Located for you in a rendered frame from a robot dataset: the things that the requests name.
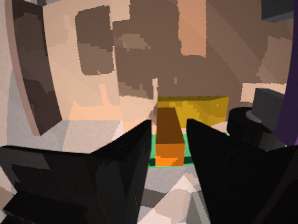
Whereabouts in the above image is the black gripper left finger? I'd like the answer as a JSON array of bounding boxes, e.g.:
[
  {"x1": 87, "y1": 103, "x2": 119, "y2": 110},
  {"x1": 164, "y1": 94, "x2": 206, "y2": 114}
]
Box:
[{"x1": 0, "y1": 120, "x2": 152, "y2": 224}]

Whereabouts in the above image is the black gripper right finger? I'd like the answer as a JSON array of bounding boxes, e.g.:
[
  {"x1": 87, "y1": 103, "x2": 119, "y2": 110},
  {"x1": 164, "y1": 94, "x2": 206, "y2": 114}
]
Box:
[{"x1": 186, "y1": 119, "x2": 298, "y2": 224}]

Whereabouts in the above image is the green tray floor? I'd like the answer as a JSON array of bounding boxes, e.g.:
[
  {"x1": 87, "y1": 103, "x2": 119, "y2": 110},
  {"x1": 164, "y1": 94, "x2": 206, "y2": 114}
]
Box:
[{"x1": 149, "y1": 133, "x2": 192, "y2": 160}]

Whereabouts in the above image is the green tray rim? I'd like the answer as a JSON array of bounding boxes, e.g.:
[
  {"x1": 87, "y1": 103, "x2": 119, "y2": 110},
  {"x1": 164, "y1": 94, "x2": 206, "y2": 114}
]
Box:
[{"x1": 148, "y1": 156, "x2": 193, "y2": 169}]

